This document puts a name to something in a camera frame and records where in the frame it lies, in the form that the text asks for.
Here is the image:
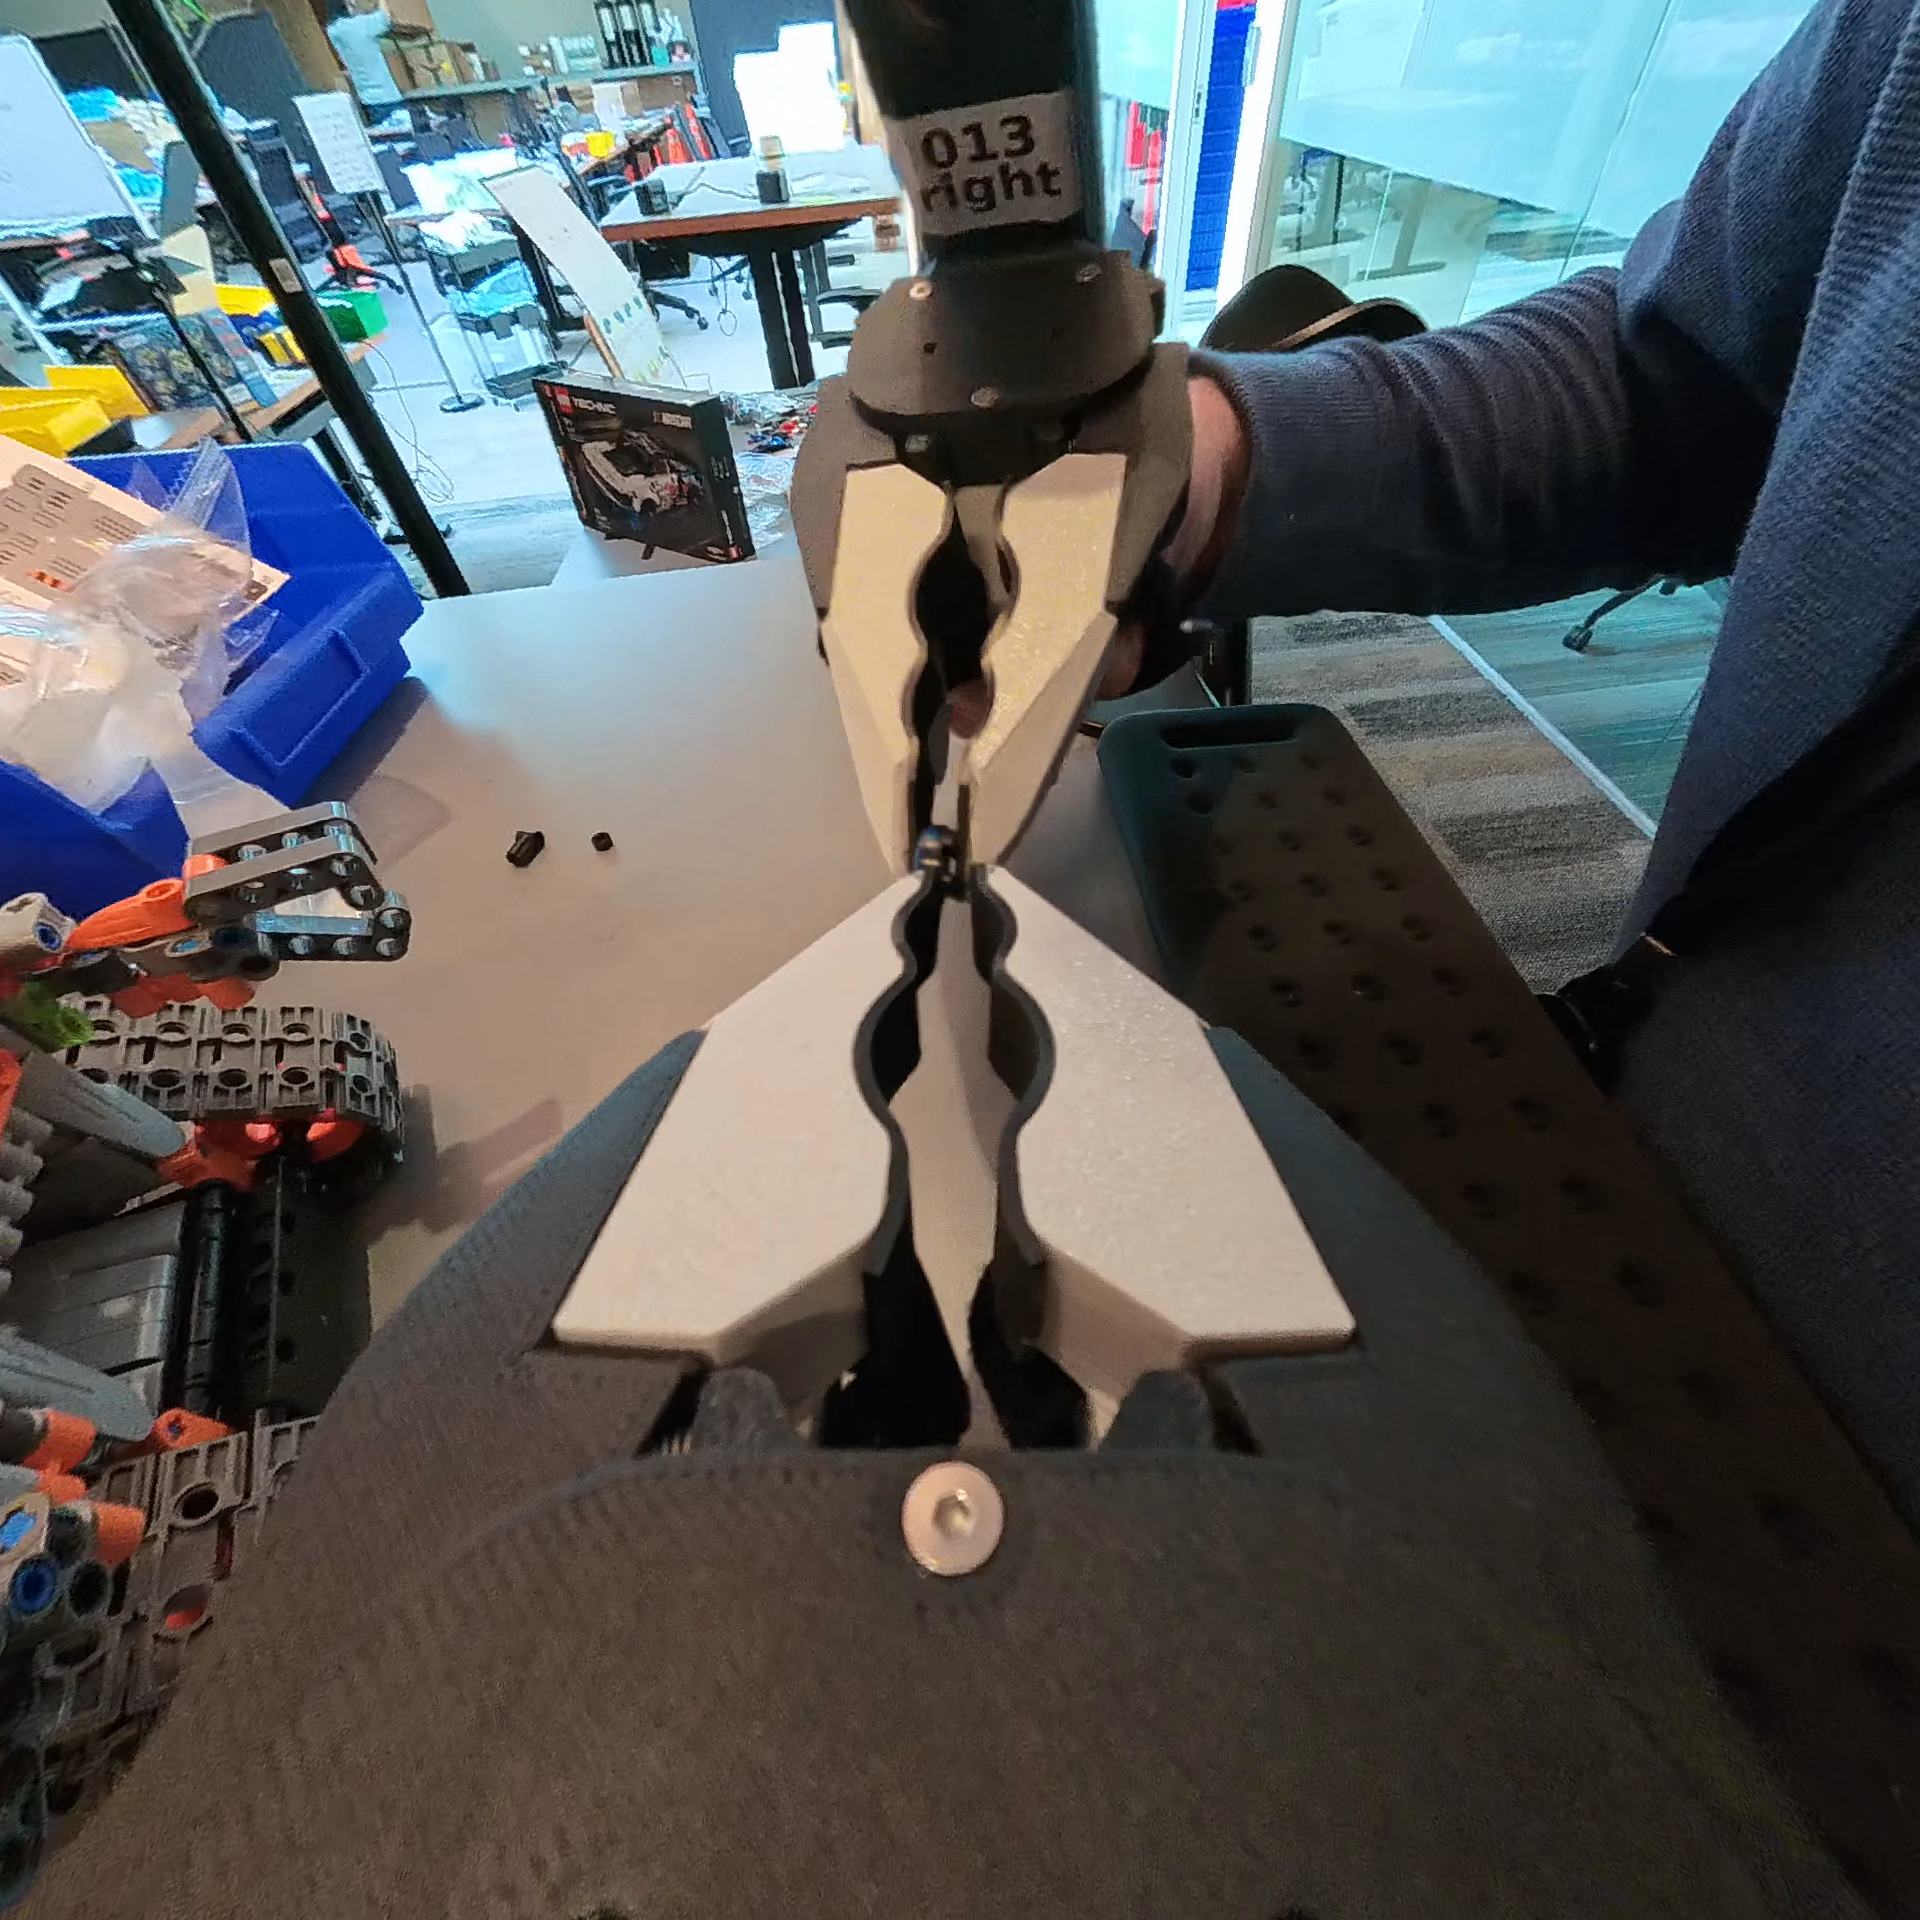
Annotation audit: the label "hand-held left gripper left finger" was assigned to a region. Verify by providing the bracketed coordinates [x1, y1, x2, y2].
[550, 877, 924, 1373]

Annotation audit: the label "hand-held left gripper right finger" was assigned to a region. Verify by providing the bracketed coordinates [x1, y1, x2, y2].
[983, 870, 1360, 1397]

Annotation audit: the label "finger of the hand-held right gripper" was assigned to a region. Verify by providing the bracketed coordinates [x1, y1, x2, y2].
[815, 458, 962, 876]
[958, 450, 1130, 873]

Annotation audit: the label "person's right hand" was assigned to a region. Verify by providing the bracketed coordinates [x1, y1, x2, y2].
[1188, 374, 1258, 590]

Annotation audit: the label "black product box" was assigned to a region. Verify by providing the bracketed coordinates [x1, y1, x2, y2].
[533, 370, 756, 567]

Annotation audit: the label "black perforated panel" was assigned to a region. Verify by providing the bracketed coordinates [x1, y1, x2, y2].
[1096, 701, 1920, 1877]

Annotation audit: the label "wooden work table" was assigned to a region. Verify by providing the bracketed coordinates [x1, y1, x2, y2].
[599, 151, 904, 396]

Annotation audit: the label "black chair back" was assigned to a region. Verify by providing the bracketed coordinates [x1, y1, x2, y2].
[1200, 263, 1431, 357]

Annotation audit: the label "white standing sign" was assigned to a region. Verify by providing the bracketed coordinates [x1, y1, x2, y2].
[479, 162, 680, 396]

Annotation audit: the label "tracked toy robot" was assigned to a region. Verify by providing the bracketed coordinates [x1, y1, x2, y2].
[0, 802, 416, 1877]

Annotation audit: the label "blue storage bin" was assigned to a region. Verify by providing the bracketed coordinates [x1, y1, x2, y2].
[0, 441, 426, 917]

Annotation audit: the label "black pole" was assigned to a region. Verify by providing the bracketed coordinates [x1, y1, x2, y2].
[106, 0, 472, 599]

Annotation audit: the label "yellow storage bins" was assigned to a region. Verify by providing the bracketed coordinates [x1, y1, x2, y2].
[0, 358, 155, 462]

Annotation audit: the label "black shoulder strap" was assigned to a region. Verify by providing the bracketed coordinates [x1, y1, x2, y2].
[1544, 929, 1675, 1085]

